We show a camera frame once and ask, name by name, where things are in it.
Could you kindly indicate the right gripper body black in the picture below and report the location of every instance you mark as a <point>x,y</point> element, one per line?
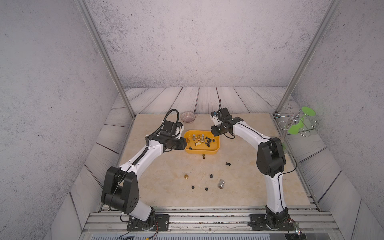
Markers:
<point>218,130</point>

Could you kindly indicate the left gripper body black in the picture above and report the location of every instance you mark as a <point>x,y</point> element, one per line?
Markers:
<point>177,143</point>

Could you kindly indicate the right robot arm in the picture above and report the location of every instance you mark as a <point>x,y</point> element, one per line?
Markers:
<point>271,162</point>

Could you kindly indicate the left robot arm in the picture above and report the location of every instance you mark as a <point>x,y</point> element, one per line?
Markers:
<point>121,184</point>

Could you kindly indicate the yellow plastic storage box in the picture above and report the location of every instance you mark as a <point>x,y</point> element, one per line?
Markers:
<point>202,149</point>

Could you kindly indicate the silver rook chess piece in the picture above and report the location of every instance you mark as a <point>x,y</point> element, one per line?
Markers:
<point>221,184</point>

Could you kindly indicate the striped glass bowl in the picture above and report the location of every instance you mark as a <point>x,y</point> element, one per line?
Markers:
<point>188,117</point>

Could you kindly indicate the metal cup tree stand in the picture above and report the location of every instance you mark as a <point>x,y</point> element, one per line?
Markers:
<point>295,120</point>

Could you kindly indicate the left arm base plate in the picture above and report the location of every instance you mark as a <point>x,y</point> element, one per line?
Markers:
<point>155,222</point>

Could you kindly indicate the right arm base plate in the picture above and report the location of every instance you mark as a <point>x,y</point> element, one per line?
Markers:
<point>264,222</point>

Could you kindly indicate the left aluminium frame post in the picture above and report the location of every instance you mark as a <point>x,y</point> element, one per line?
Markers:
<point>89,21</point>

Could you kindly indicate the aluminium frame post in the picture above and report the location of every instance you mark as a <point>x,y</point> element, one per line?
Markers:
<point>89,21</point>
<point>321,30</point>

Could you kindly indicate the right aluminium frame post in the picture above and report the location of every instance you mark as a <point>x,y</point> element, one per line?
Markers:
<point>321,30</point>

